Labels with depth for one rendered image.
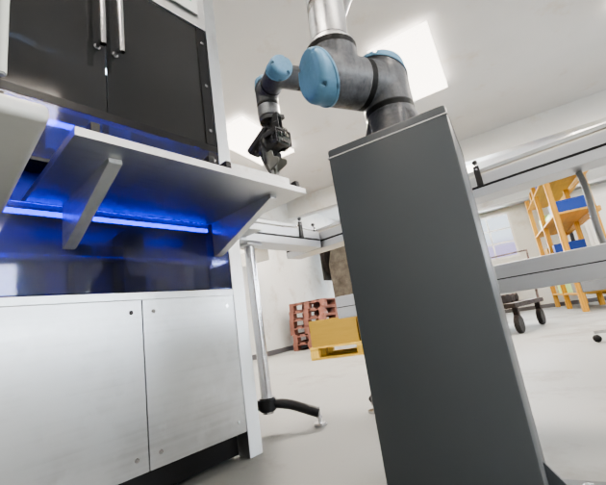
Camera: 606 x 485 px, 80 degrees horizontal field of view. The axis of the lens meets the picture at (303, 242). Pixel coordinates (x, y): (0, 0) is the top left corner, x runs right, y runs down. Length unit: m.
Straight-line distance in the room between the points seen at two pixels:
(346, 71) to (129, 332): 0.93
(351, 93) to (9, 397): 1.05
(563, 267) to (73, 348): 1.64
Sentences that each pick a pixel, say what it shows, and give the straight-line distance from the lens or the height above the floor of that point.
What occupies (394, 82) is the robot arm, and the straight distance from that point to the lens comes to 0.91.
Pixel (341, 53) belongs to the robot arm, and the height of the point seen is 0.97.
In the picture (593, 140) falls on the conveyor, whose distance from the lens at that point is 1.70.
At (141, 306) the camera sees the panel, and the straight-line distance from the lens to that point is 1.25.
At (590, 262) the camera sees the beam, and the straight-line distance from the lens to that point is 1.65.
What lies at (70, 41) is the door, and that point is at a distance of 1.56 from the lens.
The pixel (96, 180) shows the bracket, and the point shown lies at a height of 0.83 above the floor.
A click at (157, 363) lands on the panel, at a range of 1.26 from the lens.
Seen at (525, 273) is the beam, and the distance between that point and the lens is 1.68.
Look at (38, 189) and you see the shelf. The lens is 1.14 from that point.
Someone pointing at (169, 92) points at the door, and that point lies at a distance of 1.64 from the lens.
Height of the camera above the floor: 0.43
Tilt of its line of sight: 13 degrees up
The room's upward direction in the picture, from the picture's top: 9 degrees counter-clockwise
